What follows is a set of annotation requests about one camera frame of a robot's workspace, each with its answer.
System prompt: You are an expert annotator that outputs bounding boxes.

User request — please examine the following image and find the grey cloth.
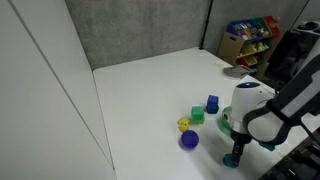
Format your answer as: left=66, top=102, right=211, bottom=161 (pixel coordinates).
left=223, top=65, right=253, bottom=79

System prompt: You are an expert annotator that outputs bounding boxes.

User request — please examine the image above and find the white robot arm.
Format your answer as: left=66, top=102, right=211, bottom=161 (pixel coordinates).
left=222, top=43, right=320, bottom=168

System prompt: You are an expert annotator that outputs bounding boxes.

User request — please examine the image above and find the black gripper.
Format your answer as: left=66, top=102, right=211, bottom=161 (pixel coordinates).
left=231, top=131, right=252, bottom=166

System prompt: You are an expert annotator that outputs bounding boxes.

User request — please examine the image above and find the purple ball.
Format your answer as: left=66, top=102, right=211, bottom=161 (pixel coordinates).
left=181, top=130, right=199, bottom=149

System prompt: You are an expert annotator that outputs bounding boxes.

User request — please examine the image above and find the black office chair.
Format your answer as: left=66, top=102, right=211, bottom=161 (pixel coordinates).
left=266, top=21, right=320, bottom=91

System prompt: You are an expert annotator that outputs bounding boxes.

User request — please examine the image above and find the toy storage shelf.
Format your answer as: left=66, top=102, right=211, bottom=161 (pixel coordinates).
left=217, top=16, right=286, bottom=75

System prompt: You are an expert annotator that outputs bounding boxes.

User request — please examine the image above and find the blue block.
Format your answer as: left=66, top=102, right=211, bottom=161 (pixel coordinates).
left=206, top=95, right=219, bottom=114

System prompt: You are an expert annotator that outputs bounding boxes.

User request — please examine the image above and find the green block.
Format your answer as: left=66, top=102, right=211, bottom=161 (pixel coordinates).
left=191, top=106, right=205, bottom=124

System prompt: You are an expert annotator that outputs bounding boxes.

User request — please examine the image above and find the black partition post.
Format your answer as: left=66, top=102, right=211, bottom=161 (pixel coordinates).
left=199, top=0, right=214, bottom=50

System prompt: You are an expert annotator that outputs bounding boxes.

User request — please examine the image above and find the yellow duck toy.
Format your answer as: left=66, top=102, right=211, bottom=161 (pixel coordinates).
left=177, top=117, right=191, bottom=132

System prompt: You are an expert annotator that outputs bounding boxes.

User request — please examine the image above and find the green bear toy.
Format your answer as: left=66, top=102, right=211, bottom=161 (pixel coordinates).
left=223, top=154, right=238, bottom=168

